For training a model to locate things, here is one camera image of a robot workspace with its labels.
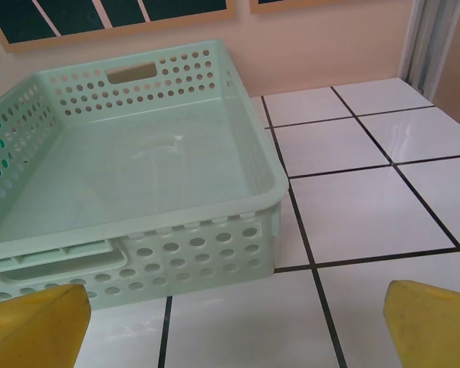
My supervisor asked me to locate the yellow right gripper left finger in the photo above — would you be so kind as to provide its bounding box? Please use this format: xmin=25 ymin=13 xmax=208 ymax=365
xmin=0 ymin=283 xmax=92 ymax=368

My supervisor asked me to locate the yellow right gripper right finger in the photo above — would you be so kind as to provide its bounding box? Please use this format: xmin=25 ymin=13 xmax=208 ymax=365
xmin=383 ymin=279 xmax=460 ymax=368

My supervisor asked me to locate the mint green perforated basket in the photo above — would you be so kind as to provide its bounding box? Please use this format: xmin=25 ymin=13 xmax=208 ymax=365
xmin=0 ymin=38 xmax=291 ymax=312

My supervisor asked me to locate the aluminium frame post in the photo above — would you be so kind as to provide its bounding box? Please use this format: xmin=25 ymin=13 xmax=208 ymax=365
xmin=397 ymin=0 xmax=460 ymax=101

